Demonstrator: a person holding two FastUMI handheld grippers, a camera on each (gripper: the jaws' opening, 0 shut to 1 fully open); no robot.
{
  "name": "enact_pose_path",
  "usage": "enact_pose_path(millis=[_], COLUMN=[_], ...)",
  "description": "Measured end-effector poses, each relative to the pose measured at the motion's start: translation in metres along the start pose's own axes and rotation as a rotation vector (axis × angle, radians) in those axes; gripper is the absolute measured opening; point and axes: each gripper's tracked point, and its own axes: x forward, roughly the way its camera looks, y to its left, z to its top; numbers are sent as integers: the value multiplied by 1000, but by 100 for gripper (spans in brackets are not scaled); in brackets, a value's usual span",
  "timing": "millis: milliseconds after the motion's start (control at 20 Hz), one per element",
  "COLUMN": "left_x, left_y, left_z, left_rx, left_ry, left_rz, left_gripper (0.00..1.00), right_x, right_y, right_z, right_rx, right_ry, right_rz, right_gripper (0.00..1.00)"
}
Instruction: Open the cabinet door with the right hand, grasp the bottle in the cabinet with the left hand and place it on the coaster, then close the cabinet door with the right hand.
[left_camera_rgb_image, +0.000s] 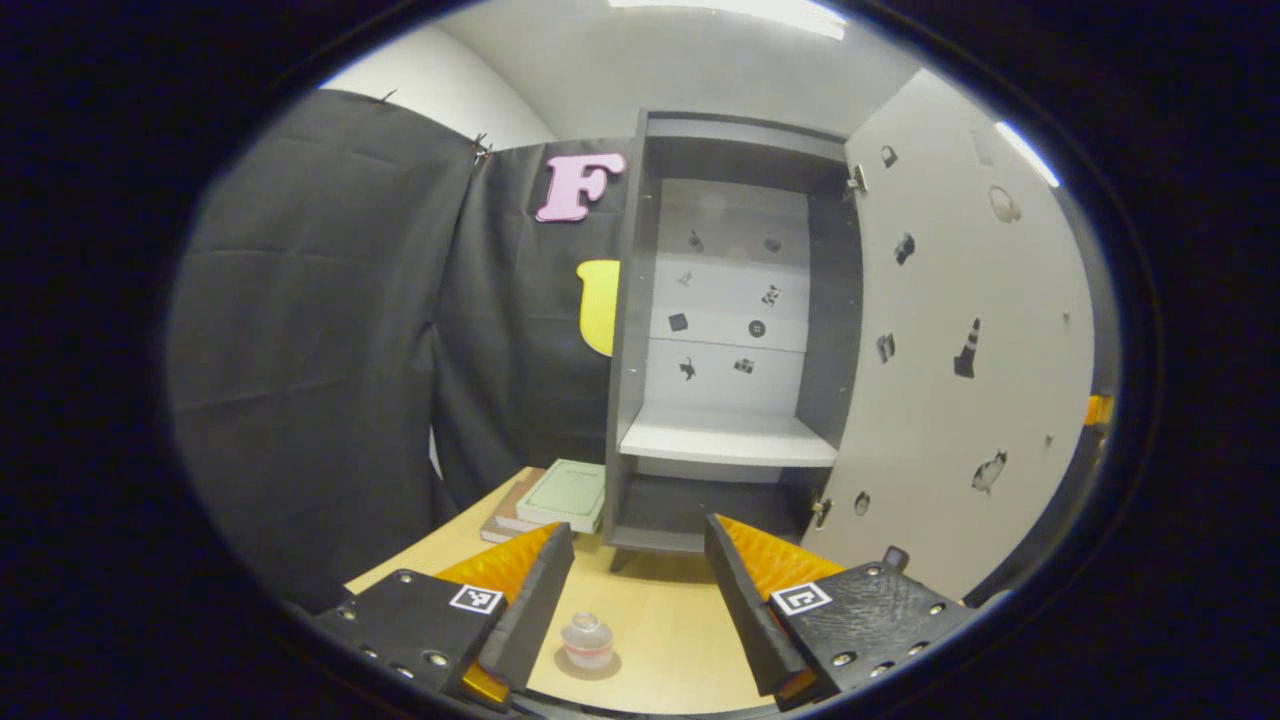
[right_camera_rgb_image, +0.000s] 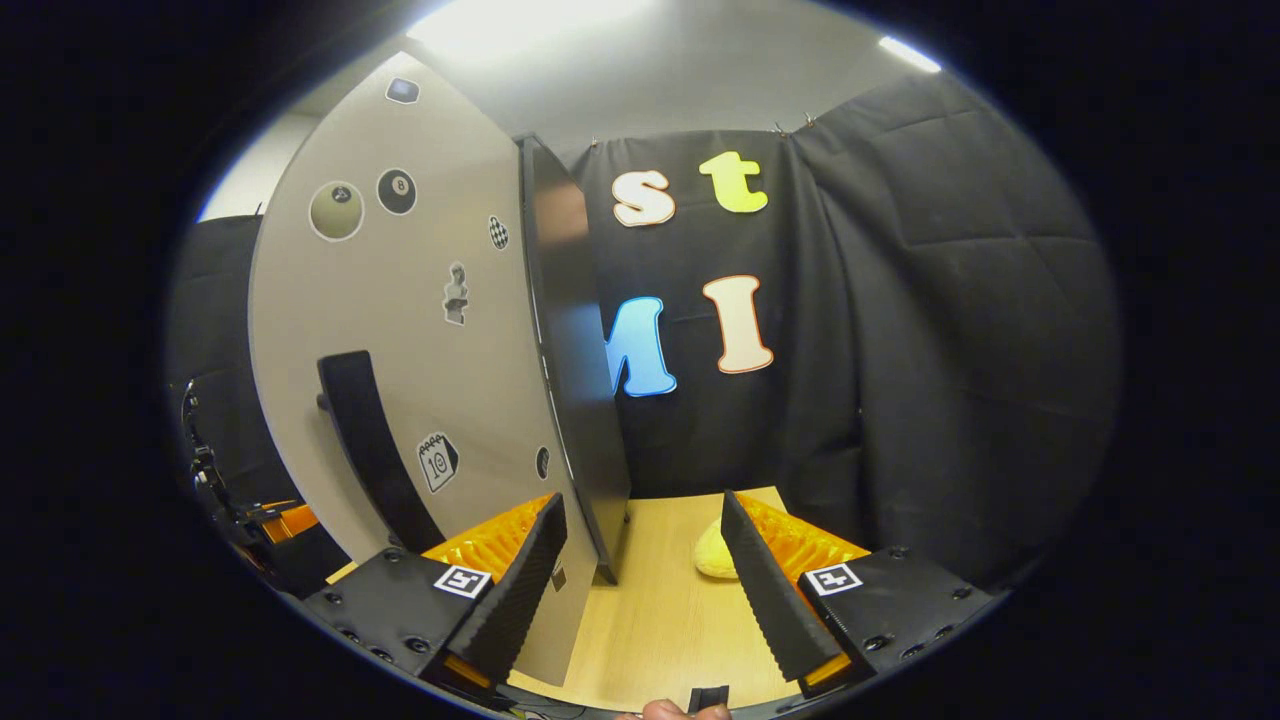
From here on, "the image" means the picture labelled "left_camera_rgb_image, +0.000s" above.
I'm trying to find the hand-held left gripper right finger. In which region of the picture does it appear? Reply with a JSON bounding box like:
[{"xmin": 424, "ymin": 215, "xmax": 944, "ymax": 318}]
[{"xmin": 703, "ymin": 513, "xmax": 986, "ymax": 711}]

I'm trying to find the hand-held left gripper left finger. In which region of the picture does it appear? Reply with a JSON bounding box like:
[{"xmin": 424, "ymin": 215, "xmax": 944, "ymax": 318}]
[{"xmin": 312, "ymin": 522, "xmax": 576, "ymax": 713}]

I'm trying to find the clear bottle with pink label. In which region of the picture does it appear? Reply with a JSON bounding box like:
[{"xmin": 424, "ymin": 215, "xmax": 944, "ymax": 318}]
[{"xmin": 560, "ymin": 612, "xmax": 615, "ymax": 671}]

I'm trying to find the round brown coaster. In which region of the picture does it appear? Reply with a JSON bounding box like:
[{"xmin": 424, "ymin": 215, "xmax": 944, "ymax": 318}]
[{"xmin": 553, "ymin": 645, "xmax": 623, "ymax": 683}]

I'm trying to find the dark grey cabinet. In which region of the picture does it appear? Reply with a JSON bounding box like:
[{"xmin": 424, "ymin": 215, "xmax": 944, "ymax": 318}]
[{"xmin": 603, "ymin": 110, "xmax": 863, "ymax": 573}]

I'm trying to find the brown book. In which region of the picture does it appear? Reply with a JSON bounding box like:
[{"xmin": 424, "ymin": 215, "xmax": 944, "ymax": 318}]
[{"xmin": 480, "ymin": 468, "xmax": 546, "ymax": 546}]

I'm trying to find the black backdrop cloth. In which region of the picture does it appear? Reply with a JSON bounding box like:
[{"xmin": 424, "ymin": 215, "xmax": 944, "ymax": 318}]
[{"xmin": 165, "ymin": 88, "xmax": 641, "ymax": 613}]

